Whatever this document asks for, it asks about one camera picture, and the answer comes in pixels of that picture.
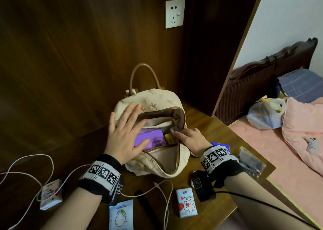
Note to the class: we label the right black marker wristband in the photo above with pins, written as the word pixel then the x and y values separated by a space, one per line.
pixel 219 159

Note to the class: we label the person's right forearm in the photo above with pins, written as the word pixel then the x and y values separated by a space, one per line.
pixel 262 207

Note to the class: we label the person's right hand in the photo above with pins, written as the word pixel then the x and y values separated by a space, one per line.
pixel 195 141

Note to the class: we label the translucent plastic shopping bag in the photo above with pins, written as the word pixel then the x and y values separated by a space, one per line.
pixel 266 115

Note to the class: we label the blue white wet wipe pack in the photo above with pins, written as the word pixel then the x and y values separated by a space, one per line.
pixel 121 216

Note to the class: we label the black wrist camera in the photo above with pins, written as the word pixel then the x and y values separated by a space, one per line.
pixel 202 187
pixel 116 190

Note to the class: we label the blue packet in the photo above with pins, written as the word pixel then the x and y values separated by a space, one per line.
pixel 222 146

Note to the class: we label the person's left hand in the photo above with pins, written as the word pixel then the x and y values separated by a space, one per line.
pixel 123 139

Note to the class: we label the small cartoon tissue pack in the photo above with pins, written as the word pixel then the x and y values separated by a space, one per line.
pixel 51 195

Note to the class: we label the small yellow box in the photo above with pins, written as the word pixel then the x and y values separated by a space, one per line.
pixel 170 139

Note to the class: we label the cream patterned backpack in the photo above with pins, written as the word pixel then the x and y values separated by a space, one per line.
pixel 154 98

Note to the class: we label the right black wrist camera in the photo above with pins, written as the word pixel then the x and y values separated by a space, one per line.
pixel 202 187

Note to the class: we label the cat print tissue pack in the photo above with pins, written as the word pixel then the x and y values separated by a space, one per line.
pixel 186 203

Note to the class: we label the dark wooden shelf cabinet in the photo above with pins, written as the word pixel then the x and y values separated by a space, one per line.
pixel 214 48

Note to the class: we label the left black marker wristband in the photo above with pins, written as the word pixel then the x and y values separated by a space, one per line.
pixel 101 173

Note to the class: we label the black marker wristband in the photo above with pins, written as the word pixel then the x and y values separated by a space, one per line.
pixel 219 159
pixel 101 173

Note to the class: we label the clear plastic bag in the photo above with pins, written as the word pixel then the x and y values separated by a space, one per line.
pixel 252 163

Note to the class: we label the blue checkered pillow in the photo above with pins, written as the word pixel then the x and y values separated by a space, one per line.
pixel 302 84

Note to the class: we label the person's left forearm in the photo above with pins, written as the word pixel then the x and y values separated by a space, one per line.
pixel 73 209

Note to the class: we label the black stick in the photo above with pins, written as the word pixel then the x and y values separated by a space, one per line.
pixel 147 212

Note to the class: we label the pink bed sheet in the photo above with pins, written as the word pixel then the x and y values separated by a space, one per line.
pixel 277 166

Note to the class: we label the dark carved bed headboard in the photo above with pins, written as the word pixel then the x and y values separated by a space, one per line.
pixel 252 83

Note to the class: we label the pink quilt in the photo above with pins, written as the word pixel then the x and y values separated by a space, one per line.
pixel 302 131

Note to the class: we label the small purple pad pack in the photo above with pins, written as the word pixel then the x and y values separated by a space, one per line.
pixel 154 139

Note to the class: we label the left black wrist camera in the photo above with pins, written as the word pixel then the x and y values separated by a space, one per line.
pixel 116 190

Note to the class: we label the white wall socket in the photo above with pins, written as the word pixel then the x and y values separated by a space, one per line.
pixel 175 13

